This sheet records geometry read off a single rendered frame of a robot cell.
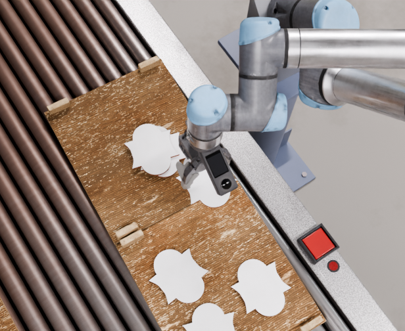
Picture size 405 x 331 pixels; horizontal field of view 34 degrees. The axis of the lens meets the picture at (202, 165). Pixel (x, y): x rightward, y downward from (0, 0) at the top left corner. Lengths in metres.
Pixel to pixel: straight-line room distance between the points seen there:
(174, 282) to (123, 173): 0.31
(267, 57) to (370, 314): 0.73
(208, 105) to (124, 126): 0.55
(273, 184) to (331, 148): 1.12
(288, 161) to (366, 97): 1.28
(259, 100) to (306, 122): 1.59
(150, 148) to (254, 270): 0.41
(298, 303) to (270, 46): 0.66
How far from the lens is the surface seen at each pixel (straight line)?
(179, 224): 1.67
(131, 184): 1.71
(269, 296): 1.63
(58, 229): 1.71
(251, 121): 1.29
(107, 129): 1.78
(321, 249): 1.70
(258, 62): 1.27
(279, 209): 1.73
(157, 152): 1.72
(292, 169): 2.76
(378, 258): 2.73
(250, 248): 1.66
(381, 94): 1.50
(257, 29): 1.26
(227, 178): 1.43
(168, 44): 1.92
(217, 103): 1.27
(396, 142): 2.93
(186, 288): 1.62
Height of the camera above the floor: 2.53
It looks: 68 degrees down
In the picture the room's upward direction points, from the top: 6 degrees clockwise
